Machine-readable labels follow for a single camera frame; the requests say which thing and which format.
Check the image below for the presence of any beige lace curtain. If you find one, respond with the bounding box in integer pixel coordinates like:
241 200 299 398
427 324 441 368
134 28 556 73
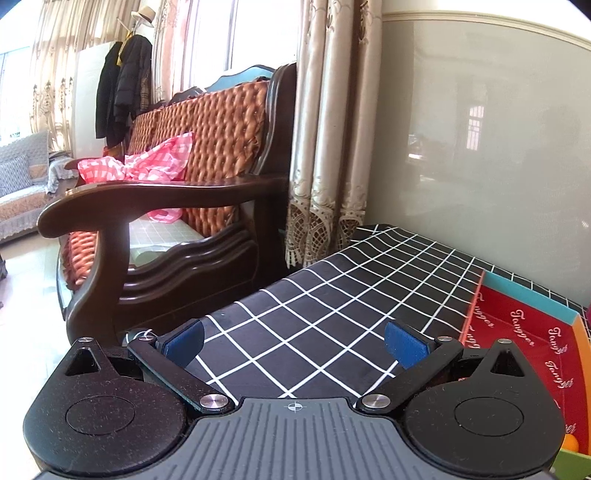
286 0 383 268

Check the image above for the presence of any colourful cardboard box tray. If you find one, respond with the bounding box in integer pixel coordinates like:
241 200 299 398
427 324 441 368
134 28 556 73
460 271 590 479

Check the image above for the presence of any grey patterned sofa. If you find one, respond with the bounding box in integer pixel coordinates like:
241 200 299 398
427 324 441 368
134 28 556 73
0 131 78 242

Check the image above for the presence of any small orange tangerine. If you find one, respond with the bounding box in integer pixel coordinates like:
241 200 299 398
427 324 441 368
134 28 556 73
561 434 579 453

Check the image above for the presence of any pink checkered cloth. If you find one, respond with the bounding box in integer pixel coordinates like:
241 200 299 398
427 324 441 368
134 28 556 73
76 131 195 225

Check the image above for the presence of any black white checkered tablecloth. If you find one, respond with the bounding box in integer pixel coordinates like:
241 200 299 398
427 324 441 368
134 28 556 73
187 224 590 400

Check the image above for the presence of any white cabinet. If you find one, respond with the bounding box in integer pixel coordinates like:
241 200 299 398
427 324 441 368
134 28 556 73
71 42 115 158

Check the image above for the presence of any black coat on rack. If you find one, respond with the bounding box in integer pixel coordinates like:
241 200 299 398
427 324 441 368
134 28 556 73
95 34 152 148

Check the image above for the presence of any dark wooden sofa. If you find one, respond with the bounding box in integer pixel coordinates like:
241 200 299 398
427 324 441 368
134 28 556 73
37 64 297 346

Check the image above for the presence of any beige hat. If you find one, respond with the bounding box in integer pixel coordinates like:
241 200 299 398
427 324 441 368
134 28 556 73
131 5 156 27

